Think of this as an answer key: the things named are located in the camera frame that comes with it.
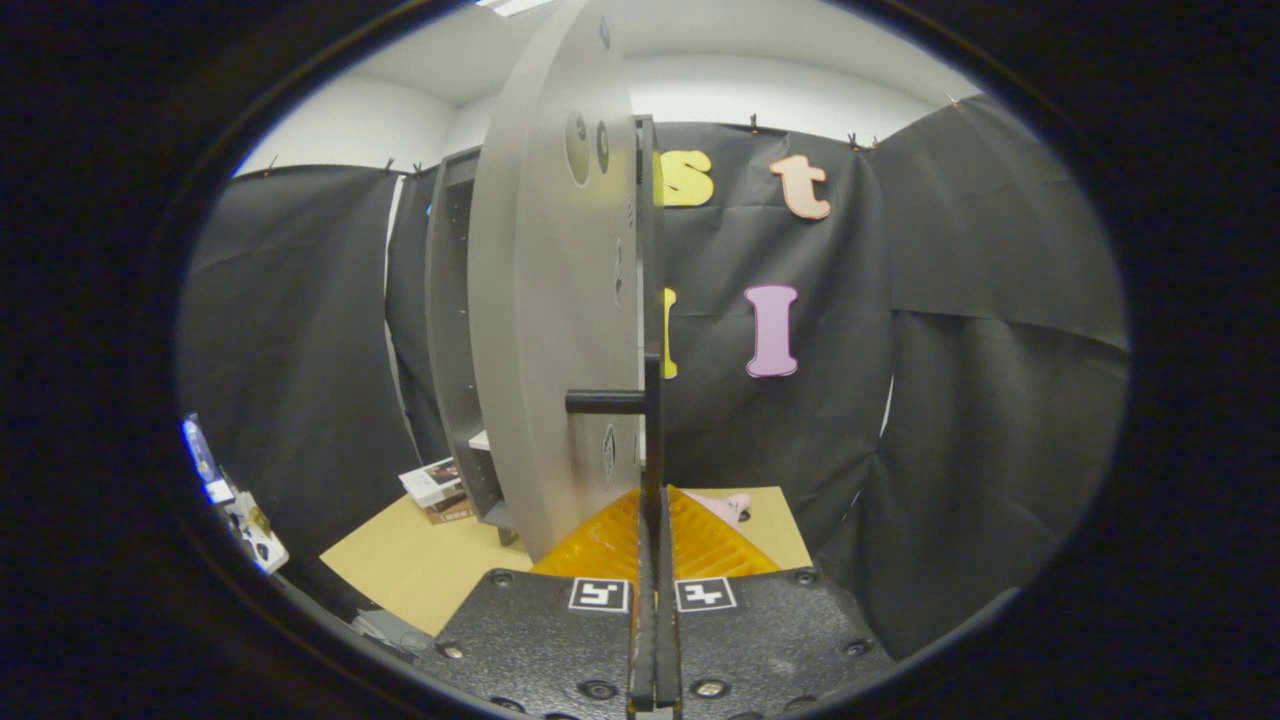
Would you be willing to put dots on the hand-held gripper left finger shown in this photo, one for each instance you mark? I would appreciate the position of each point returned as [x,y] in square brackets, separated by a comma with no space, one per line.
[540,640]

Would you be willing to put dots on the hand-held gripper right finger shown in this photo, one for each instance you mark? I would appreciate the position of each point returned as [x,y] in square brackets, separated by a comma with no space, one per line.
[770,640]

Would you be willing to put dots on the light grey shoe cabinet door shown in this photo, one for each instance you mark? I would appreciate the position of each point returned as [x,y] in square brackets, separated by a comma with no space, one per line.
[550,300]

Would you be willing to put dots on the grey shoe cabinet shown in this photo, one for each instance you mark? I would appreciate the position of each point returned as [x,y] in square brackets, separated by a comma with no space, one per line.
[450,300]

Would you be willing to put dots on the white cabinet shelf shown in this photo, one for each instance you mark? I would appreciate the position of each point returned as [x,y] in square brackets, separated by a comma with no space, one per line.
[479,441]

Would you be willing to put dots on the pink and green plush toy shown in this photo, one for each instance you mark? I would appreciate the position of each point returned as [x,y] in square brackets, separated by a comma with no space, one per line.
[730,505]

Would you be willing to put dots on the brown book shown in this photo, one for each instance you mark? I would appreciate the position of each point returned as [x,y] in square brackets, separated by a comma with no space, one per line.
[452,512]

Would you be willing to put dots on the white book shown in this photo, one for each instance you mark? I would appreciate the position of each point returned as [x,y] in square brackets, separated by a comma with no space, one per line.
[432,480]

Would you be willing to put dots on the white tray of small items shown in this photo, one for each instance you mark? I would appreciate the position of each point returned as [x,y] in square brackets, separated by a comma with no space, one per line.
[260,535]

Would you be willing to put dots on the black backdrop cloth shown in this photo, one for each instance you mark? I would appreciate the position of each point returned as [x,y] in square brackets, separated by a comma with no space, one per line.
[950,400]

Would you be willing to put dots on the blue round object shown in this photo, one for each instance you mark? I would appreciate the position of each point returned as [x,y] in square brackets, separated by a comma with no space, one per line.
[198,450]

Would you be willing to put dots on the long ceiling light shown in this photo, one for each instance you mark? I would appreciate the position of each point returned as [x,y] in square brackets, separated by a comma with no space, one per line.
[512,6]

